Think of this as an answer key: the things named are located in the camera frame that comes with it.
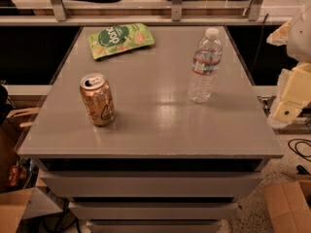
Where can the cardboard box left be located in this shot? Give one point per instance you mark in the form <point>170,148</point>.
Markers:
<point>25,204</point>

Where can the green snack bag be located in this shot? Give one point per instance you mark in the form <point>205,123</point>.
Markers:
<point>119,38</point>

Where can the clear plastic water bottle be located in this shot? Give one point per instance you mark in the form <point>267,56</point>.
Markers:
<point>206,60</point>

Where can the gold soda can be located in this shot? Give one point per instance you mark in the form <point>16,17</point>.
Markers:
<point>98,99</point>

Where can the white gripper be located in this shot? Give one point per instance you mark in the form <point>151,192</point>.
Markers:
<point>300,38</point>

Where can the cardboard box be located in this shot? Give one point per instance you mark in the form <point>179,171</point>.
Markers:
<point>25,204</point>
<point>289,206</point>

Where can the metal railing frame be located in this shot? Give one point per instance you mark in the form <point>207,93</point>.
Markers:
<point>39,12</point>

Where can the cardboard box right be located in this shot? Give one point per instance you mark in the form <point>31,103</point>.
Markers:
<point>289,206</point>

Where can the grey drawer cabinet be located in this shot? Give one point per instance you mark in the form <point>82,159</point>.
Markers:
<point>164,164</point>

